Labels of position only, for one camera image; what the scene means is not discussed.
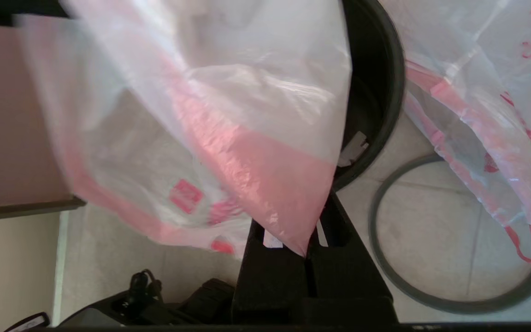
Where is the white plastic bag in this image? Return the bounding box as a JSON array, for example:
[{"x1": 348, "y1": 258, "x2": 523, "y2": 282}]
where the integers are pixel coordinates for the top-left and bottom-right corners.
[{"x1": 381, "y1": 0, "x2": 531, "y2": 268}]

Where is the grey metal baseboard strip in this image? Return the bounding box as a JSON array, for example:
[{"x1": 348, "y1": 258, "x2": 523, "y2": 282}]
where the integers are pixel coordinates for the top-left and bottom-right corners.
[{"x1": 0, "y1": 196, "x2": 86, "y2": 223}]

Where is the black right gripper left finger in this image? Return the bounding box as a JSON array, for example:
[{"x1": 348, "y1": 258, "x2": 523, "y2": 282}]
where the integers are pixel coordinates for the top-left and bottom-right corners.
[{"x1": 232, "y1": 219, "x2": 310, "y2": 323}]

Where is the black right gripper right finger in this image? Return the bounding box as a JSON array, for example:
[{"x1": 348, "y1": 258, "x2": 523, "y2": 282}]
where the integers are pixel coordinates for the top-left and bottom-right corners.
[{"x1": 309, "y1": 191, "x2": 397, "y2": 323}]

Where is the black round trash bin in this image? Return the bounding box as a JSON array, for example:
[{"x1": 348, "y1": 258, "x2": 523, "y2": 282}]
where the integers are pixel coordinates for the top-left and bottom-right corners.
[{"x1": 332, "y1": 0, "x2": 407, "y2": 192}]

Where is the black bin ring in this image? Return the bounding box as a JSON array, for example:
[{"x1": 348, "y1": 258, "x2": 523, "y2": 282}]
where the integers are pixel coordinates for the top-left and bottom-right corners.
[{"x1": 369, "y1": 154, "x2": 531, "y2": 315}]

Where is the fresh white pink-trimmed bag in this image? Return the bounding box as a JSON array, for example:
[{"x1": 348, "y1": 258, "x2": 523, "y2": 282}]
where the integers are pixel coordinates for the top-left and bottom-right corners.
[{"x1": 17, "y1": 0, "x2": 354, "y2": 259}]

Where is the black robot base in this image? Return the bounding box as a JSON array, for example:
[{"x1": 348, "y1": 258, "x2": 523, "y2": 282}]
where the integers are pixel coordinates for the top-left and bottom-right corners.
[{"x1": 5, "y1": 270, "x2": 236, "y2": 328}]

